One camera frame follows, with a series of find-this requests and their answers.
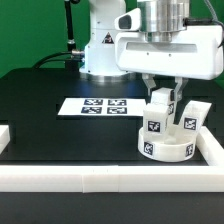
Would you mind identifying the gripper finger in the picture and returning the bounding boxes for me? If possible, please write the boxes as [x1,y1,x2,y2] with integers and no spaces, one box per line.
[171,77,188,103]
[142,73,156,100]

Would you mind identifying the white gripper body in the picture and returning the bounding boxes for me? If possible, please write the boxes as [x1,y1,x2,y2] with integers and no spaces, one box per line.
[115,26,224,80]

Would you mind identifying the white sheet with markers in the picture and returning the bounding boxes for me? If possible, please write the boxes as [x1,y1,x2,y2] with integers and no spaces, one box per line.
[58,98,146,116]

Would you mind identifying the white round stool seat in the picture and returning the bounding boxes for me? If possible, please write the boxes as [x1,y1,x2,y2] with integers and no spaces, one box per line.
[138,129,196,162]

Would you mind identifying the black cables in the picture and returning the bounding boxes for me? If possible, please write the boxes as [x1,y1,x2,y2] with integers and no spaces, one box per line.
[32,49,86,70]

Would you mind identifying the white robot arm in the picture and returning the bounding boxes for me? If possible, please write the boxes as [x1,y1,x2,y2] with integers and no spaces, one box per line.
[80,0,224,100]

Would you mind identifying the white U-shaped fence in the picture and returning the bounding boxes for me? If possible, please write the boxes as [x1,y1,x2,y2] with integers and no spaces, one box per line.
[0,127,224,193]

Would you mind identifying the black pole stand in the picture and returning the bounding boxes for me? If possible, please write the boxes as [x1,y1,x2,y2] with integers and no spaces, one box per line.
[64,0,78,71]

